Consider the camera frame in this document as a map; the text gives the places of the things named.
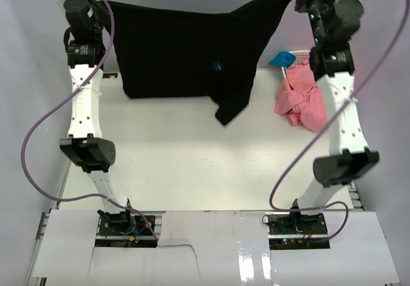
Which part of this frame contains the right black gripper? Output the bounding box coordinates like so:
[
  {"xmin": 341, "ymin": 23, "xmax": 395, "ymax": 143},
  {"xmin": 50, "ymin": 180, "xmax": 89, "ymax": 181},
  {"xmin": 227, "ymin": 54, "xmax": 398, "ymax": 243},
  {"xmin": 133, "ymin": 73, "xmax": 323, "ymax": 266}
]
[{"xmin": 293, "ymin": 0, "xmax": 344, "ymax": 47}]

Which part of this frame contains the black t shirt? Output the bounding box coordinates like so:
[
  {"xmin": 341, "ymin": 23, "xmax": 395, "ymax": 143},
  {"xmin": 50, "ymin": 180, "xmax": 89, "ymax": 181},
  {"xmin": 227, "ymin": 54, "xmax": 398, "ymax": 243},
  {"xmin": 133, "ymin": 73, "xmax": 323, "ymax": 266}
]
[{"xmin": 110, "ymin": 0, "xmax": 292, "ymax": 125}]

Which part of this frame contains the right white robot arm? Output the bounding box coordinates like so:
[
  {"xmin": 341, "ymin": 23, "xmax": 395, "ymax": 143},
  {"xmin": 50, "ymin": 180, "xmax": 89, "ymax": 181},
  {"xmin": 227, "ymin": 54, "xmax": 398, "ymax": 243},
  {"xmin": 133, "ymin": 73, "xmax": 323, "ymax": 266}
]
[{"xmin": 289, "ymin": 0, "xmax": 379, "ymax": 234}]

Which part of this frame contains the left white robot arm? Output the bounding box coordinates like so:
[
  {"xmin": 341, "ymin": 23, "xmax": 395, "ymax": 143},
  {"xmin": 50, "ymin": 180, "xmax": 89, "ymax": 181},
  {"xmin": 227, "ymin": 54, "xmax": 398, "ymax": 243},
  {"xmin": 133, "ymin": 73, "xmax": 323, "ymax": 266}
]
[{"xmin": 60, "ymin": 0, "xmax": 135, "ymax": 234}]

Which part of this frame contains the white perforated laundry basket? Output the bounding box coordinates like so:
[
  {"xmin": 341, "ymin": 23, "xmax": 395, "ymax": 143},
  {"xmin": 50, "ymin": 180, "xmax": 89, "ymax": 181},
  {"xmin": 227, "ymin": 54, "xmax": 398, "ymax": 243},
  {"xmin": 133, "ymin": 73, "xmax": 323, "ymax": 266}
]
[{"xmin": 280, "ymin": 51, "xmax": 315, "ymax": 92}]

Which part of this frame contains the black label sticker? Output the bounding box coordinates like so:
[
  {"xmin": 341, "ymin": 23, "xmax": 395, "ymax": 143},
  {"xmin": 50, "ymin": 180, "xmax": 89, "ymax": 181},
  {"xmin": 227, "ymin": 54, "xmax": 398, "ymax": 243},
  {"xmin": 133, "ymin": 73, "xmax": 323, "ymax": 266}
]
[{"xmin": 103, "ymin": 72, "xmax": 119, "ymax": 79}]

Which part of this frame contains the blue t shirt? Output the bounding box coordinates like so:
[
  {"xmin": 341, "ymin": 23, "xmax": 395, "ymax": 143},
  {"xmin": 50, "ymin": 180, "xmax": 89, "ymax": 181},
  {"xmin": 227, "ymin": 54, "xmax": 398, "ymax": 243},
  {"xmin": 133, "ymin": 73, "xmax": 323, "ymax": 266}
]
[{"xmin": 268, "ymin": 51, "xmax": 296, "ymax": 68}]

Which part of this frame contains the pink t shirt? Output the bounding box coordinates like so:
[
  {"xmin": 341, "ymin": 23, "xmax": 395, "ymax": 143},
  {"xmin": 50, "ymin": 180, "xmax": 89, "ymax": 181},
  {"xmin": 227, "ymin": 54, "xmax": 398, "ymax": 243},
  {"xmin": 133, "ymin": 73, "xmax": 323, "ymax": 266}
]
[{"xmin": 274, "ymin": 59, "xmax": 327, "ymax": 132}]

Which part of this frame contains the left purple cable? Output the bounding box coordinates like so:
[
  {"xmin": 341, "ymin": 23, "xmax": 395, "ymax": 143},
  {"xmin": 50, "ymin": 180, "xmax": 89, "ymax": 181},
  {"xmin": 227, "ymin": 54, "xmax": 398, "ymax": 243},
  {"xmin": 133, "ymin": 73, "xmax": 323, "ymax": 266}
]
[{"xmin": 20, "ymin": 0, "xmax": 160, "ymax": 240}]

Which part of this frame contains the purple cable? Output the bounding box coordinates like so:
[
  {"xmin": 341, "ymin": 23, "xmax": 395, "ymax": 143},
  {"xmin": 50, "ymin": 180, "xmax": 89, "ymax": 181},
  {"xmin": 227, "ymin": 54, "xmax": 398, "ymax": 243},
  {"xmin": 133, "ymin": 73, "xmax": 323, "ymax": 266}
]
[
  {"xmin": 268, "ymin": 0, "xmax": 410, "ymax": 244},
  {"xmin": 20, "ymin": 0, "xmax": 160, "ymax": 240}
]

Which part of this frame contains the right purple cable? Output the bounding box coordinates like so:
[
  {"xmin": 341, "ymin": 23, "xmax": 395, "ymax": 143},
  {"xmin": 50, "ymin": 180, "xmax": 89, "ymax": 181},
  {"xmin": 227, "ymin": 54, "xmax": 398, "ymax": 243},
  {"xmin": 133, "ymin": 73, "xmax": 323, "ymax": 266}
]
[{"xmin": 268, "ymin": 0, "xmax": 410, "ymax": 244}]

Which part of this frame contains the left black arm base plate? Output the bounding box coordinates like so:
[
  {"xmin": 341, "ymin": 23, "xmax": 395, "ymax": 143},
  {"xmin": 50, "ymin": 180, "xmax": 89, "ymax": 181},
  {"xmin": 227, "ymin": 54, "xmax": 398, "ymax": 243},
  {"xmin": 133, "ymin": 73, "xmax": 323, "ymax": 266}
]
[{"xmin": 95, "ymin": 210, "xmax": 161, "ymax": 248}]

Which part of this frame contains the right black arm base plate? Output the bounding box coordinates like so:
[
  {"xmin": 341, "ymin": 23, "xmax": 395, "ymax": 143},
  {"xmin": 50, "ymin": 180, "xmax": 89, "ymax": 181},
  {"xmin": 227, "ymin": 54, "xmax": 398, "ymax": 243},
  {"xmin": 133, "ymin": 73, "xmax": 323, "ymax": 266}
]
[{"xmin": 261, "ymin": 212, "xmax": 330, "ymax": 251}]

